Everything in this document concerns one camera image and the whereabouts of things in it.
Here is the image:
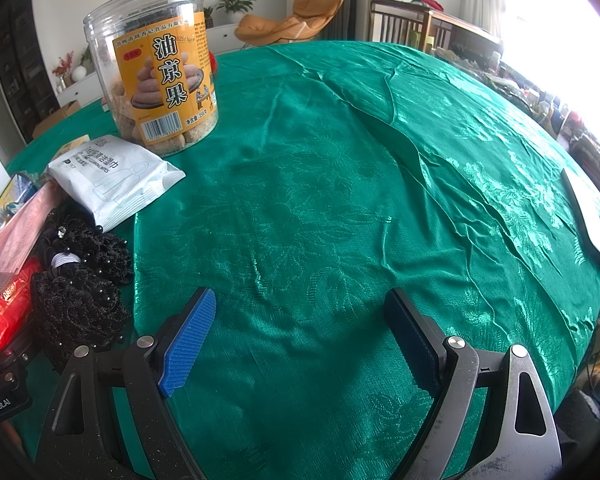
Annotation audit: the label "clear plastic snack jar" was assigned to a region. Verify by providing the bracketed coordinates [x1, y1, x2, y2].
[83, 0, 220, 157]

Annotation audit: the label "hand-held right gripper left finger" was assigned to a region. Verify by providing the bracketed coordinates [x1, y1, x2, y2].
[35, 287, 217, 480]

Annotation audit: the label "green satin tablecloth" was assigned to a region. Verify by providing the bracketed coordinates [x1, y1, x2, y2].
[5, 40, 600, 480]

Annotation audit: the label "small beige packet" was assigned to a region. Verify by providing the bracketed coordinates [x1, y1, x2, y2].
[54, 135, 92, 162]

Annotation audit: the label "red plastic packet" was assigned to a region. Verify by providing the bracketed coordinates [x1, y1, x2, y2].
[0, 255, 42, 372]

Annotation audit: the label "orange lounge chair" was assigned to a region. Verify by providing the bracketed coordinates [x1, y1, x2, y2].
[234, 0, 346, 51]

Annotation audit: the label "yellow and blue box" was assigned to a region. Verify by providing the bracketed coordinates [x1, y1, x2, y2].
[0, 172, 38, 248]

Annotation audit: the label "large potted green plant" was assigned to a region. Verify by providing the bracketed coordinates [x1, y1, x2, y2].
[214, 0, 258, 26]

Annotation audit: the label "red flowers in vase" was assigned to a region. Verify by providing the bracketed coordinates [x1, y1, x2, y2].
[51, 51, 76, 88]

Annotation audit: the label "brown cardboard box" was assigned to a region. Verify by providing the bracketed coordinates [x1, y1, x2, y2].
[32, 101, 81, 138]

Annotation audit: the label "black beaded lace hair net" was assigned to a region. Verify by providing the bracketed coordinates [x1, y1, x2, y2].
[30, 270, 131, 376]
[32, 212, 133, 286]

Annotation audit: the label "white wet wipes packet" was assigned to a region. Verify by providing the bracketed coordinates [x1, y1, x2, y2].
[46, 136, 187, 233]

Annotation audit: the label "dark bookcase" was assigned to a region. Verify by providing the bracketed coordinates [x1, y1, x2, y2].
[0, 0, 56, 143]

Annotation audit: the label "dark wooden crib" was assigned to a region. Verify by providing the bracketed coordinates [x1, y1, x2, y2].
[369, 0, 503, 61]

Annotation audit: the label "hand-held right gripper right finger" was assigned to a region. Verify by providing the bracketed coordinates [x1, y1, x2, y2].
[384, 287, 563, 480]

